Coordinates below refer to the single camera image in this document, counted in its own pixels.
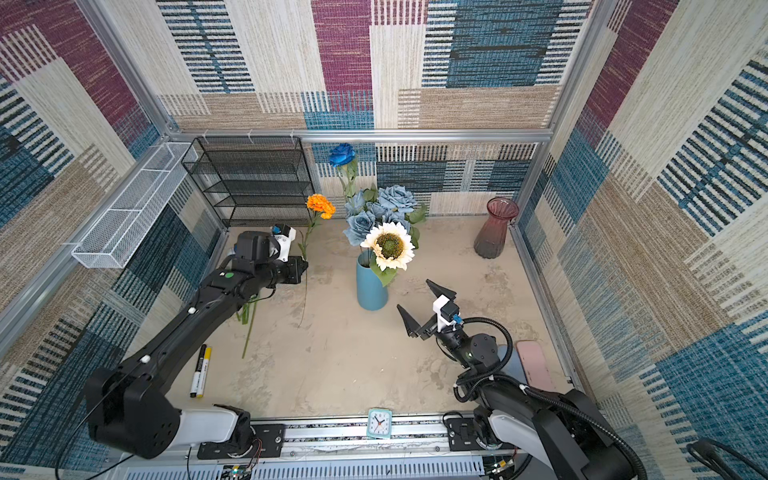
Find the blue oblong case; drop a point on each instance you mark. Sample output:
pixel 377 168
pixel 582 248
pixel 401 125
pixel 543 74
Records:
pixel 513 367

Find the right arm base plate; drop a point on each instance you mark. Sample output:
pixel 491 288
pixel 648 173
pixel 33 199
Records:
pixel 461 432

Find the cream sunflower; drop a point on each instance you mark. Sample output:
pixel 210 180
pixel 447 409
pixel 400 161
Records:
pixel 391 250

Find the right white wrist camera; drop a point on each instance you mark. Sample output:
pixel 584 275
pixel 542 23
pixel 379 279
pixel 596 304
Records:
pixel 447 314

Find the black marker pen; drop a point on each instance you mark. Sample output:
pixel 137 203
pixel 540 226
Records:
pixel 198 371

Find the orange marigold flower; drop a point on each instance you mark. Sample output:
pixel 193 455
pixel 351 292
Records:
pixel 320 208

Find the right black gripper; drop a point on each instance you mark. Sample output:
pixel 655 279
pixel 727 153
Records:
pixel 414 329

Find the white mesh wall basket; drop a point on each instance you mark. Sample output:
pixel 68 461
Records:
pixel 114 238

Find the black wire shelf rack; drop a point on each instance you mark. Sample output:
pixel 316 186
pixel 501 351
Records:
pixel 252 181

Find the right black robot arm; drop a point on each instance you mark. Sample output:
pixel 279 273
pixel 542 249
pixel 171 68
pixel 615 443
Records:
pixel 564 431

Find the bright blue rose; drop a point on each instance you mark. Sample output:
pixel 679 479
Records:
pixel 343 159

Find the aluminium front rail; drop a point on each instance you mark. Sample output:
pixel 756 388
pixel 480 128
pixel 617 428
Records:
pixel 338 448

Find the tulip bunch with green leaves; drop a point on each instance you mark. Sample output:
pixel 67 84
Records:
pixel 246 314

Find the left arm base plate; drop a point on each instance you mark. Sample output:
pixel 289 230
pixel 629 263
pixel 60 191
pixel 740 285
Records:
pixel 261 440

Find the yellow marker pen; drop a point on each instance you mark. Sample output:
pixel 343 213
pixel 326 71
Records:
pixel 203 372

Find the small teal alarm clock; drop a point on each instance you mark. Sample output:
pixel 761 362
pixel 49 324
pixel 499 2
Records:
pixel 379 424

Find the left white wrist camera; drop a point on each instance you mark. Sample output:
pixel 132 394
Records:
pixel 284 235

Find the pale blue rose bouquet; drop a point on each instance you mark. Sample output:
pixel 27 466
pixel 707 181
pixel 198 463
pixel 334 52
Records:
pixel 370 208

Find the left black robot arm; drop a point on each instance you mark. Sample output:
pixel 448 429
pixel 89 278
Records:
pixel 127 406

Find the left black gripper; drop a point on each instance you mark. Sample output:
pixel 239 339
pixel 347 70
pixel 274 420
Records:
pixel 296 266

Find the teal ceramic vase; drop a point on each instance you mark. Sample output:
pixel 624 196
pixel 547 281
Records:
pixel 371 294

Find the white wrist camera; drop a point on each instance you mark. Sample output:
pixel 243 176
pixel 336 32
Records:
pixel 447 314
pixel 284 235

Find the red ribbed glass vase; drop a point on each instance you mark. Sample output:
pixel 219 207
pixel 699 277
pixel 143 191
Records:
pixel 490 241

